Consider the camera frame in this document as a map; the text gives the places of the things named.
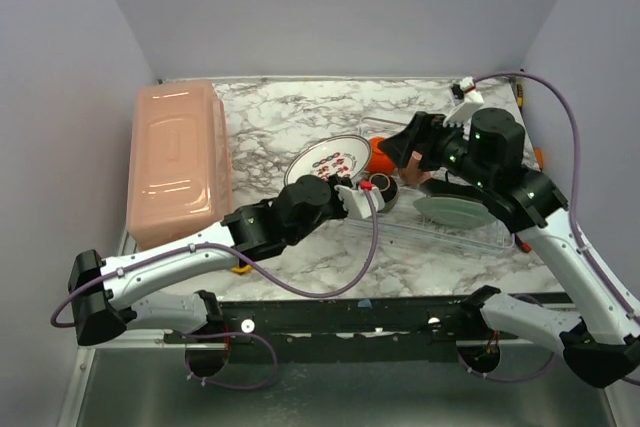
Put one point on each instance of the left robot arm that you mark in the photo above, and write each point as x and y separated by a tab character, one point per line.
105	292

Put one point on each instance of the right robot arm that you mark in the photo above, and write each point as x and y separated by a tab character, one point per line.
599	342

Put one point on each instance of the red black utensil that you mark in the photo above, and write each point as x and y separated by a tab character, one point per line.
524	247

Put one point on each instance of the beige bowl dark rim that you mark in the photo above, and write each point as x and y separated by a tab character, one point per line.
388	188

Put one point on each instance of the orange bowl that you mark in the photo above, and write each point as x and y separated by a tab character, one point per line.
379	163

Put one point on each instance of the yellow black tool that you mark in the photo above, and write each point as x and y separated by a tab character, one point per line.
519	94

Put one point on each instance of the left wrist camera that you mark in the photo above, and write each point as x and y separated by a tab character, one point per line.
362	203

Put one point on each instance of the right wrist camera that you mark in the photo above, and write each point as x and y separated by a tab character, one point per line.
465	101

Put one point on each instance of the white plate red characters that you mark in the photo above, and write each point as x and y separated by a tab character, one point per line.
343	155

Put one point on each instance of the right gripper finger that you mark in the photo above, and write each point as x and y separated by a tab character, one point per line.
424	124
399	148

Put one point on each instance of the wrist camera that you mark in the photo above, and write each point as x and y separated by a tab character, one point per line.
362	203
465	101

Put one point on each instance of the pink floral mug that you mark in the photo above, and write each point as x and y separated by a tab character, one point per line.
412	174

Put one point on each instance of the pink plastic storage box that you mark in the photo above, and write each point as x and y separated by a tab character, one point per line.
180	169

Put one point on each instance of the clear dish rack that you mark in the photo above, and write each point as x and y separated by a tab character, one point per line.
404	226

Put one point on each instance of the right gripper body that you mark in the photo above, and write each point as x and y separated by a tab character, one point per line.
427	138

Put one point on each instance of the mint floral round plate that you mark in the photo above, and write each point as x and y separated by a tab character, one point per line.
454	212

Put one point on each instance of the teal square plate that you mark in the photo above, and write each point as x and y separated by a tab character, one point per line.
439	188

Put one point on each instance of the orange clip on wall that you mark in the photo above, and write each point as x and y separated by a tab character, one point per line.
539	157

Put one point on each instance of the black mounting rail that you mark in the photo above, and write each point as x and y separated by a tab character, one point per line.
346	330

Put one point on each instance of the yellow tape measure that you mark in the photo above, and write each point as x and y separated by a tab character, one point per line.
242	270

